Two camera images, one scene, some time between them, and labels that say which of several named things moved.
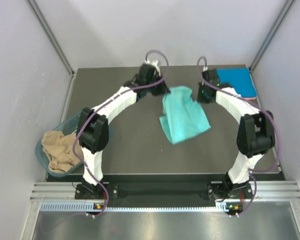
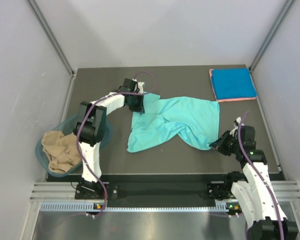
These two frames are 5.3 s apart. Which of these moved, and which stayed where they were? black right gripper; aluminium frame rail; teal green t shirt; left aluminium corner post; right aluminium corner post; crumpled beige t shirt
Moved: teal green t shirt; black right gripper
Stayed: aluminium frame rail; left aluminium corner post; right aluminium corner post; crumpled beige t shirt
